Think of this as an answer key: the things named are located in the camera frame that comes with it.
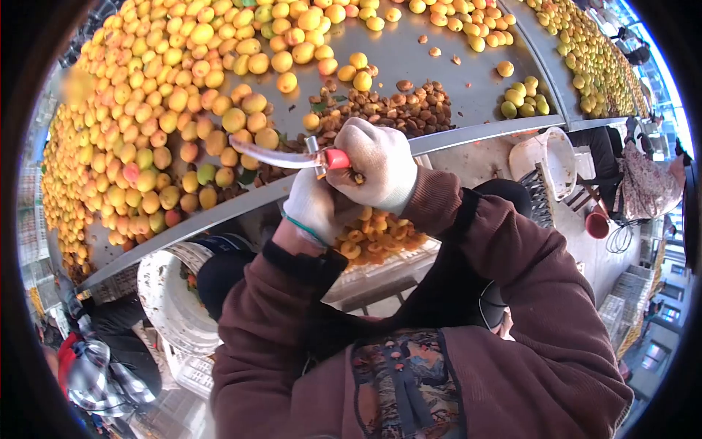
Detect stack of white crates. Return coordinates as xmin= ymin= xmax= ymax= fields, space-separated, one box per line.
xmin=597 ymin=264 xmax=656 ymax=354
xmin=163 ymin=334 xmax=216 ymax=401

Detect white plastic bucket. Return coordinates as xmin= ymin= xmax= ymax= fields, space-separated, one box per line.
xmin=137 ymin=241 xmax=223 ymax=359
xmin=509 ymin=127 xmax=578 ymax=202

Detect person's right hand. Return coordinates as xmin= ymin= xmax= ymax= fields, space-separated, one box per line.
xmin=326 ymin=117 xmax=419 ymax=216

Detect person's right fingers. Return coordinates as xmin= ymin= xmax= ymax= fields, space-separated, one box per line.
xmin=327 ymin=117 xmax=387 ymax=187

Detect white plastic crate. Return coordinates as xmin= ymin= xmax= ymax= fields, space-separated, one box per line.
xmin=322 ymin=239 xmax=443 ymax=306

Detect person's body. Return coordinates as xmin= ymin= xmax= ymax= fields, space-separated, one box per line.
xmin=211 ymin=263 xmax=635 ymax=439

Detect pile of apricot pits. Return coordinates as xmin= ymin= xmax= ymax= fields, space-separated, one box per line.
xmin=255 ymin=79 xmax=457 ymax=186

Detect big pile of whole apricots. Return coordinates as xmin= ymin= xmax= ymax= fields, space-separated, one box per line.
xmin=41 ymin=0 xmax=519 ymax=275

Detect coil of wire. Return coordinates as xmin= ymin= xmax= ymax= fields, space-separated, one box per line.
xmin=605 ymin=219 xmax=638 ymax=255

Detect red handled curved knife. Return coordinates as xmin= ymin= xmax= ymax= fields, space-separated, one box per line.
xmin=229 ymin=134 xmax=353 ymax=180

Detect small group of greenish apricots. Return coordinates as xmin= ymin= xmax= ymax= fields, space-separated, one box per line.
xmin=500 ymin=76 xmax=551 ymax=120

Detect long heap of yellow apricots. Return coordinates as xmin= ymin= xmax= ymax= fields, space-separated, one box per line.
xmin=525 ymin=0 xmax=652 ymax=120

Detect person's left hand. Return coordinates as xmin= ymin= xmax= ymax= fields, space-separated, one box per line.
xmin=282 ymin=167 xmax=365 ymax=247

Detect red bucket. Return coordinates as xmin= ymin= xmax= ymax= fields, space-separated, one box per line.
xmin=585 ymin=206 xmax=611 ymax=240

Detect pile of halved apricots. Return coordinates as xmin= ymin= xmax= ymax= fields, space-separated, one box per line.
xmin=335 ymin=206 xmax=431 ymax=267

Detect black wrist band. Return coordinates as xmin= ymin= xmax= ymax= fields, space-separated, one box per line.
xmin=262 ymin=240 xmax=349 ymax=293

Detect black plastic crate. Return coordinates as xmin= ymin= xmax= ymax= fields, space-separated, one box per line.
xmin=518 ymin=163 xmax=555 ymax=229

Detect person's left fingers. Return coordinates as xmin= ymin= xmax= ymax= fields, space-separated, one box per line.
xmin=285 ymin=167 xmax=331 ymax=205

